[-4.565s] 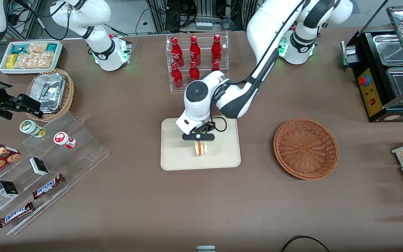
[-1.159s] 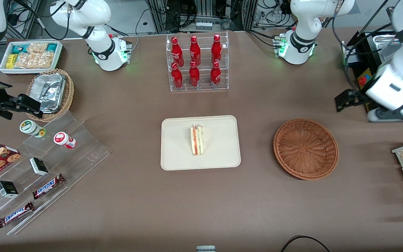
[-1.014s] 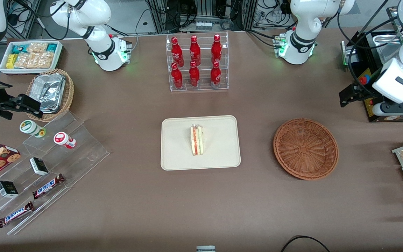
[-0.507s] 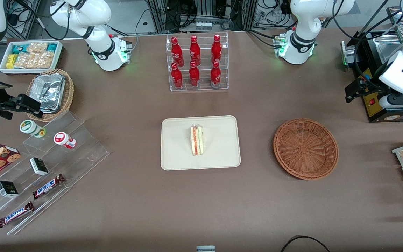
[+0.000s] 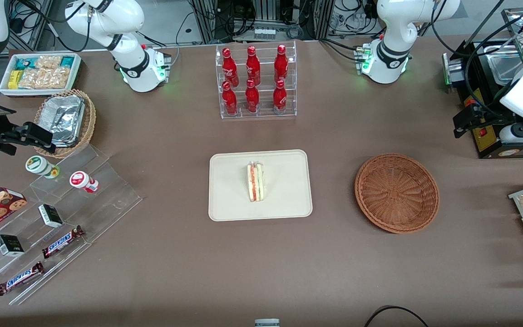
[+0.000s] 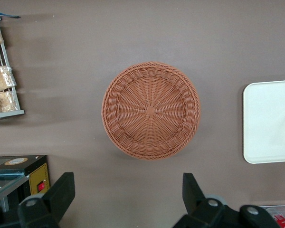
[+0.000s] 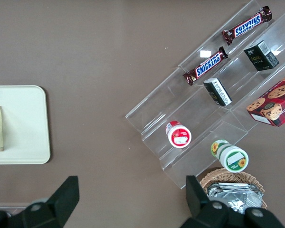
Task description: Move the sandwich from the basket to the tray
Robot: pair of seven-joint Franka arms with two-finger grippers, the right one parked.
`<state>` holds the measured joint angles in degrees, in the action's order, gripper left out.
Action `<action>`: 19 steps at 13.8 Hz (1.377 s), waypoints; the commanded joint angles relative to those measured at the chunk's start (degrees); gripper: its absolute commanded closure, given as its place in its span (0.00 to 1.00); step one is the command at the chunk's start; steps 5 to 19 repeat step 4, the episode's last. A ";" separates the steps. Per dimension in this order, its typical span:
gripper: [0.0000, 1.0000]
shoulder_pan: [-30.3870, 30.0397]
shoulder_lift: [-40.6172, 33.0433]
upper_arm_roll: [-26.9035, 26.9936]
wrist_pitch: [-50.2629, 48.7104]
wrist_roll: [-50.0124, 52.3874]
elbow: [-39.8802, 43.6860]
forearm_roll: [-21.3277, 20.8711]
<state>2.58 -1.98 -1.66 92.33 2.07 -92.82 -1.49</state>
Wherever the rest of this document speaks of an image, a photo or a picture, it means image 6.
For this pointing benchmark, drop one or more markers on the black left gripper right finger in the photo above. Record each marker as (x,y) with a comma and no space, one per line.
(204,213)

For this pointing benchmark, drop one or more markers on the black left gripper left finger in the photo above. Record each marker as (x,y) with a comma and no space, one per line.
(52,202)

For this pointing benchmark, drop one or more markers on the cream rectangular serving tray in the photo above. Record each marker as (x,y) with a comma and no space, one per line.
(268,121)

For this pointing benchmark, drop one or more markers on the brown round wicker basket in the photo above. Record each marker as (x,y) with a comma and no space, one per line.
(150,111)

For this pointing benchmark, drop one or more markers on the black food warmer cabinet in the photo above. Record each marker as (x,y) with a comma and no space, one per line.
(38,175)

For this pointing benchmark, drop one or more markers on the clear acrylic bottle rack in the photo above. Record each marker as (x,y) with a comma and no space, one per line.
(266,207)

